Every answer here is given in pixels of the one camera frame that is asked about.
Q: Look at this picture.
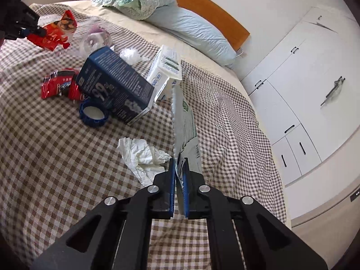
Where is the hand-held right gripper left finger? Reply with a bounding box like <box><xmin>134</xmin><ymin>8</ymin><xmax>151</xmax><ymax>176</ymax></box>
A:
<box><xmin>29</xmin><ymin>158</ymin><xmax>176</xmax><ymax>270</ymax></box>

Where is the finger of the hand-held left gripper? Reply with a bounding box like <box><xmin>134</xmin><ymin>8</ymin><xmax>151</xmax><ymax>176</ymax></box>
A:
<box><xmin>20</xmin><ymin>25</ymin><xmax>48</xmax><ymax>38</ymax></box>

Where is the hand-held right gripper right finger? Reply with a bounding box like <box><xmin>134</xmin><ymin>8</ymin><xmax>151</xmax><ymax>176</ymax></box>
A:
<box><xmin>178</xmin><ymin>157</ymin><xmax>328</xmax><ymax>270</ymax></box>

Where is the red snack packet nut picture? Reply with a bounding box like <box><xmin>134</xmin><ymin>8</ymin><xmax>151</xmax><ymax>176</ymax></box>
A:
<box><xmin>27</xmin><ymin>10</ymin><xmax>78</xmax><ymax>52</ymax></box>

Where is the white tissue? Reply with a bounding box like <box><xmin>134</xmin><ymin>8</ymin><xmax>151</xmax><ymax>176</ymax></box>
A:
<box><xmin>117</xmin><ymin>137</ymin><xmax>171</xmax><ymax>187</ymax></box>

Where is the red snack wrapper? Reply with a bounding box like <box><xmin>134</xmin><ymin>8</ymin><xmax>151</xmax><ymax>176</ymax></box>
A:
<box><xmin>41</xmin><ymin>69</ymin><xmax>85</xmax><ymax>102</ymax></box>

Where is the clear plastic bottle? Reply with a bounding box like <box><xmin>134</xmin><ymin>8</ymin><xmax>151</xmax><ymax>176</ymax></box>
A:
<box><xmin>79</xmin><ymin>24</ymin><xmax>111</xmax><ymax>58</ymax></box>

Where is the white green package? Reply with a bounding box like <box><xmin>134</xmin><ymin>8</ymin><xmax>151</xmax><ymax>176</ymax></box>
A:
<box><xmin>169</xmin><ymin>84</ymin><xmax>202</xmax><ymax>194</ymax></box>

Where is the dark blue carton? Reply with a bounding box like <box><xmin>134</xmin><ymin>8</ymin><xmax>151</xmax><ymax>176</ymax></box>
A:
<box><xmin>75</xmin><ymin>46</ymin><xmax>155</xmax><ymax>126</ymax></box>

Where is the small white wrap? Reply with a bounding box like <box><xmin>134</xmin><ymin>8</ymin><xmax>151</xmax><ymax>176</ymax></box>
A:
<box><xmin>119</xmin><ymin>48</ymin><xmax>148</xmax><ymax>64</ymax></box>

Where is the white milk carton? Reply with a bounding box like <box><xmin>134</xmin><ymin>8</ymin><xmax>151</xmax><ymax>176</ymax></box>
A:
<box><xmin>146</xmin><ymin>45</ymin><xmax>183</xmax><ymax>102</ymax></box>

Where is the blue tape roll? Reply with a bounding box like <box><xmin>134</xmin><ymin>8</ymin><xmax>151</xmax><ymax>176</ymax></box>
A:
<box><xmin>79</xmin><ymin>99</ymin><xmax>110</xmax><ymax>126</ymax></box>

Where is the brown checked bedsheet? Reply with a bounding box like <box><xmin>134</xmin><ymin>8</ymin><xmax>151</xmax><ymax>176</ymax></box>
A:
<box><xmin>0</xmin><ymin>3</ymin><xmax>287</xmax><ymax>270</ymax></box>

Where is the light blue pillow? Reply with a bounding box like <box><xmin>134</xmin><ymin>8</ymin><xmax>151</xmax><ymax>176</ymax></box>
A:
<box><xmin>145</xmin><ymin>6</ymin><xmax>237</xmax><ymax>66</ymax></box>

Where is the white wardrobe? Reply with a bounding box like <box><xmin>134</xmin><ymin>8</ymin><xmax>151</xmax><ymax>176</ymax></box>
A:
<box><xmin>240</xmin><ymin>6</ymin><xmax>360</xmax><ymax>187</ymax></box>

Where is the wooden bed frame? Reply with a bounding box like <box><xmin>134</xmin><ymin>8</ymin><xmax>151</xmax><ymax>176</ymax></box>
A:
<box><xmin>141</xmin><ymin>0</ymin><xmax>251</xmax><ymax>50</ymax></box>

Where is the metal lever door handle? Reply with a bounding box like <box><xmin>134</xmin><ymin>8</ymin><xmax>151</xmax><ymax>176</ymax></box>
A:
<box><xmin>321</xmin><ymin>76</ymin><xmax>346</xmax><ymax>107</ymax></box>

